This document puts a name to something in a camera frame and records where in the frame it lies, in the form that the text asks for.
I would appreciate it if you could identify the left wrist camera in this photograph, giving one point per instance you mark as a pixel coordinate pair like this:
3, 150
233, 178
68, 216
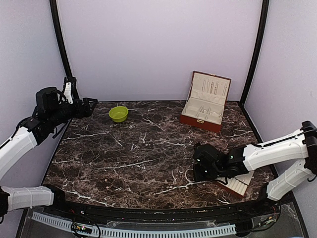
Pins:
69, 88

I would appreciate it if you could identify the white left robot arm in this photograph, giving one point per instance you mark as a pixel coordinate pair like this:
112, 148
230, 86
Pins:
53, 108

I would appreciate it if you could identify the black right frame post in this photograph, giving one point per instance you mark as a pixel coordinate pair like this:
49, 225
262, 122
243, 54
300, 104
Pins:
256, 52

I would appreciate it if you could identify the white slotted cable duct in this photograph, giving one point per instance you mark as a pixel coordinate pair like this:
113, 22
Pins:
136, 230

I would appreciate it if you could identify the green plastic bowl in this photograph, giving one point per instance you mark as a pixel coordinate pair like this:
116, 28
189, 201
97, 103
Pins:
118, 114

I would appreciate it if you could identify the black frame post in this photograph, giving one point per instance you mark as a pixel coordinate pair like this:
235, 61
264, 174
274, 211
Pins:
256, 52
60, 41

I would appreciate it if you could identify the red wooden jewelry box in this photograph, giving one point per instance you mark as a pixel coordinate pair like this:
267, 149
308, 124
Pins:
206, 101

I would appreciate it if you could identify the black front table rail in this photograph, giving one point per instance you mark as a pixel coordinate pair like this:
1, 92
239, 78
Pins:
234, 212

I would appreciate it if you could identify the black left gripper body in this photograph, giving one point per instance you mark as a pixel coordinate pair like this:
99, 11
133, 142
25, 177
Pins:
77, 114

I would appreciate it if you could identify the black left frame post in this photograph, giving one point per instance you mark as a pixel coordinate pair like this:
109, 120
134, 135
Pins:
60, 41

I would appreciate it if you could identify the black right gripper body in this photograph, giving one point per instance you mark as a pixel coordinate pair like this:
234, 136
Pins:
211, 172

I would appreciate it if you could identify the beige jewelry tray insert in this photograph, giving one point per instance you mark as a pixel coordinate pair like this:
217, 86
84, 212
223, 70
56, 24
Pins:
237, 185

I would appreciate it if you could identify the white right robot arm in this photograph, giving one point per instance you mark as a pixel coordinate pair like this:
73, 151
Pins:
301, 145

